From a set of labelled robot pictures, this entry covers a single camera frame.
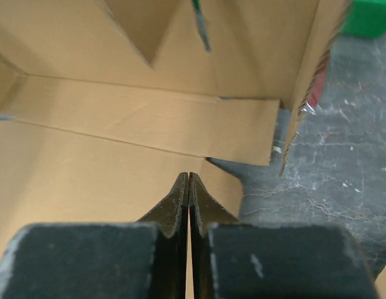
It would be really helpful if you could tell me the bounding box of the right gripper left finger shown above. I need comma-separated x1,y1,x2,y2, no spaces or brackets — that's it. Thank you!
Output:
0,173,188,298

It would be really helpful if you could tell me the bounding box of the green plastic tray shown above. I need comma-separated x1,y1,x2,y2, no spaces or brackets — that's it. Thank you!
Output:
340,0,386,39

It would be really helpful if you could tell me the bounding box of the red and blue drink can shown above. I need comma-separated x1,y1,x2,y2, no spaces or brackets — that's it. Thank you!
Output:
300,51,330,115

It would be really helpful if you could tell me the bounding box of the cardboard box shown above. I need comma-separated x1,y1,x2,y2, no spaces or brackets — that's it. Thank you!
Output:
0,0,352,299

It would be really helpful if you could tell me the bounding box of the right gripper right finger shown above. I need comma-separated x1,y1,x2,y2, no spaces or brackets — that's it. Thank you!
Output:
189,173,378,298

